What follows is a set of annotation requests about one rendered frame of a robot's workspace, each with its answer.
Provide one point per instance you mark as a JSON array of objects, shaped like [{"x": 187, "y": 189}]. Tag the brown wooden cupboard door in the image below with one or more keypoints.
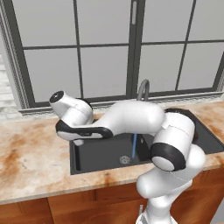
[
  {"x": 201, "y": 198},
  {"x": 23, "y": 213}
]

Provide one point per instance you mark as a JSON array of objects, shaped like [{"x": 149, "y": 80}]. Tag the blue water stream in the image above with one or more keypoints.
[{"x": 134, "y": 145}]

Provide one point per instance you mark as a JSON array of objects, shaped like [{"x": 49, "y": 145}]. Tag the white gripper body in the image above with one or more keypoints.
[{"x": 78, "y": 142}]

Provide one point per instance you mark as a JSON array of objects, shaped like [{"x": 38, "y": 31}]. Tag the brown wooden drawer front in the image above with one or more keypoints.
[{"x": 93, "y": 198}]

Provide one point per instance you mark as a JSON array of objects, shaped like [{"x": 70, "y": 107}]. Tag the black kitchen sink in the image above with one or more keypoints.
[{"x": 102, "y": 154}]

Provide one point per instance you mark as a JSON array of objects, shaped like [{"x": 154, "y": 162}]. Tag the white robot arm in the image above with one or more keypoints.
[{"x": 131, "y": 118}]

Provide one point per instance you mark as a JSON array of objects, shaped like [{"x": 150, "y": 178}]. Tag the dark-framed window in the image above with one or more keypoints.
[{"x": 102, "y": 58}]

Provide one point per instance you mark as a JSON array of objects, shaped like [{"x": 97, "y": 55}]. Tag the grey curved tap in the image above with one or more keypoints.
[{"x": 143, "y": 89}]

